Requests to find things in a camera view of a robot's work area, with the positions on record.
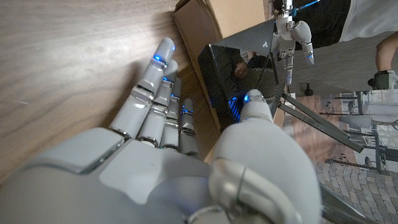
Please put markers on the person in white shirt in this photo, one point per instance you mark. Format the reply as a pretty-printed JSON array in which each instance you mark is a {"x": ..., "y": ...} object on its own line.
[{"x": 367, "y": 15}]

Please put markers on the printed office scene backdrop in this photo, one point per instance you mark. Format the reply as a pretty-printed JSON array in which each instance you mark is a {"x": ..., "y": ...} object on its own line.
[{"x": 357, "y": 193}]

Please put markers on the black router with antennas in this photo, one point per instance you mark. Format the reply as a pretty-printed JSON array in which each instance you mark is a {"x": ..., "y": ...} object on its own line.
[{"x": 236, "y": 74}]

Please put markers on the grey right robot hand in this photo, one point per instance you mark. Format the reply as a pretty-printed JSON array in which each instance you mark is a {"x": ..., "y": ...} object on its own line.
[{"x": 140, "y": 180}]

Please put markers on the person's bare forearm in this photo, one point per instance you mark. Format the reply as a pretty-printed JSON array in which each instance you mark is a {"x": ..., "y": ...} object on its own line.
[{"x": 387, "y": 53}]

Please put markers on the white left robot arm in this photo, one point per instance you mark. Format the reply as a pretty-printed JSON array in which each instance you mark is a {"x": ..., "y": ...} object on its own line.
[{"x": 287, "y": 4}]

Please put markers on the flat brown cardboard box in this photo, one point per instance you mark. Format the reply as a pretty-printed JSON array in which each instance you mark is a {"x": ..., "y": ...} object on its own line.
[{"x": 236, "y": 15}]

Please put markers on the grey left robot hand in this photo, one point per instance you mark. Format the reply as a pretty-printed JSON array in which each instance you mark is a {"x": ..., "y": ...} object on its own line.
[{"x": 293, "y": 34}]

